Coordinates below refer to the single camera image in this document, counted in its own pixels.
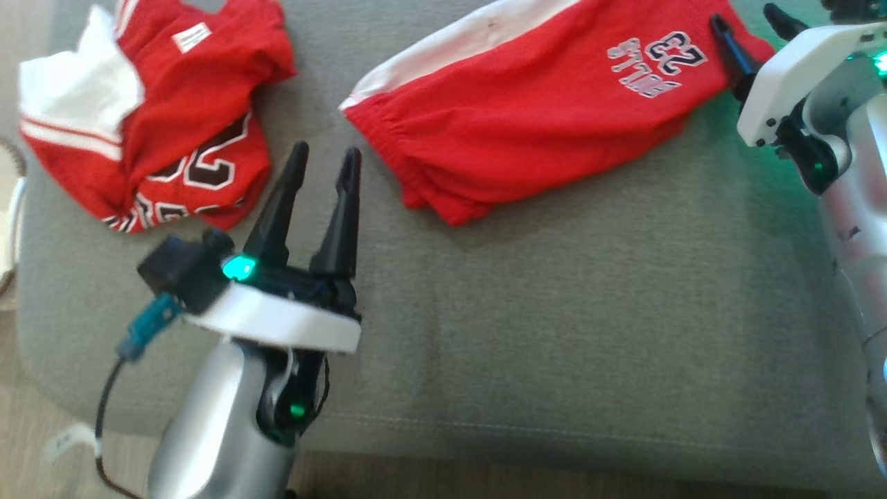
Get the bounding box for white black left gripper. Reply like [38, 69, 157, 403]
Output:
[184, 141, 363, 356]

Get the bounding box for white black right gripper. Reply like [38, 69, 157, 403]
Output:
[710, 3, 887, 147]

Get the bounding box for red basketball jersey white sleeves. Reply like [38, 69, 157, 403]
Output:
[19, 0, 299, 234]

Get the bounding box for red shorts with white stripe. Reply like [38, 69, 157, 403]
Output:
[339, 0, 776, 227]

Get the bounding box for white tape piece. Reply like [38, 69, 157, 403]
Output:
[42, 421, 99, 466]

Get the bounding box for black cable with blue plug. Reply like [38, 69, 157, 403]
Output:
[95, 292, 183, 499]

